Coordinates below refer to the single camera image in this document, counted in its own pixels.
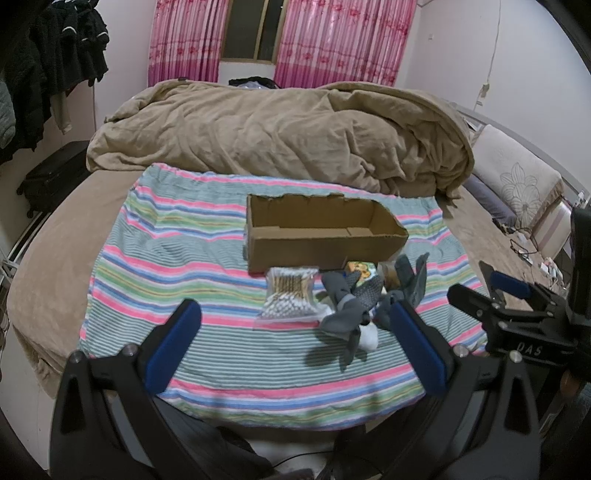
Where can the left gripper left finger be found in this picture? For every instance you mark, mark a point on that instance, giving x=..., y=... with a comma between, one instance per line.
x=85, y=442

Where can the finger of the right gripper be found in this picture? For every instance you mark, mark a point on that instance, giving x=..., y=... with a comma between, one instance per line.
x=499, y=284
x=478, y=306

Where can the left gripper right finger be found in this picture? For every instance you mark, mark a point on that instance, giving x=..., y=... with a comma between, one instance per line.
x=478, y=419

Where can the grey glove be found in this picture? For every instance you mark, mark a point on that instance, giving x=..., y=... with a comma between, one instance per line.
x=412, y=288
x=351, y=307

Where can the grey pillow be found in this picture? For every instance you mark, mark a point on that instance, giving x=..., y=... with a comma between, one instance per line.
x=490, y=201

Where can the beige flower pillow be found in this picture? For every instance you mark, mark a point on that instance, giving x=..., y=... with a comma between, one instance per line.
x=523, y=181

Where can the clear snack bag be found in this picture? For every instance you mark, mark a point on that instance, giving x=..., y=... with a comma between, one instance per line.
x=388, y=272

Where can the metal bed headboard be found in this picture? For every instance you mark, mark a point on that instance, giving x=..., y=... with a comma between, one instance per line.
x=573, y=186

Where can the white sock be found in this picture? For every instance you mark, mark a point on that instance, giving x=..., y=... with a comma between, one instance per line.
x=369, y=337

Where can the yellow cartoon tissue pack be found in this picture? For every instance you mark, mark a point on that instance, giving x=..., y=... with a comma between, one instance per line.
x=363, y=271

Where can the tan bed sheet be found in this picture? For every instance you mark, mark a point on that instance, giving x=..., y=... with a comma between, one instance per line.
x=48, y=295

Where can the brown cardboard box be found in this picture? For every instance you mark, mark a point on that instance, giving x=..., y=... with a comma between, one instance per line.
x=294, y=230

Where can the tan rumpled duvet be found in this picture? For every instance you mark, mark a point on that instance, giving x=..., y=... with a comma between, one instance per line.
x=370, y=137

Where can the cotton swab bag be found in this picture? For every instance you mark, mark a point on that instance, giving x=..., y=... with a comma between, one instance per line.
x=290, y=298

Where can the striped colourful towel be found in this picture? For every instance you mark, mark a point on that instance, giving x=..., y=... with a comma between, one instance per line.
x=180, y=235

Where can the black suitcase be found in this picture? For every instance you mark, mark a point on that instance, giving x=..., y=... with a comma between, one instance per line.
x=47, y=185

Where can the pink curtain right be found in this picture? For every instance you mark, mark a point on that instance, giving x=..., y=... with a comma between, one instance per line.
x=324, y=42

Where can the pink curtain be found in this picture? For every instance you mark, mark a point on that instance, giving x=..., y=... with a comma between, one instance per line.
x=186, y=40
x=324, y=42

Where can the dark window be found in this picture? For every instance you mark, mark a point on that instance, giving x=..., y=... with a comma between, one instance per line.
x=253, y=30

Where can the black hanging clothes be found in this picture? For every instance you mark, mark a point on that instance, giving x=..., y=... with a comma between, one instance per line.
x=61, y=47

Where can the pink curtain left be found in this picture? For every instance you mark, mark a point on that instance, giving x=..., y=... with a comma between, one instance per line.
x=186, y=40

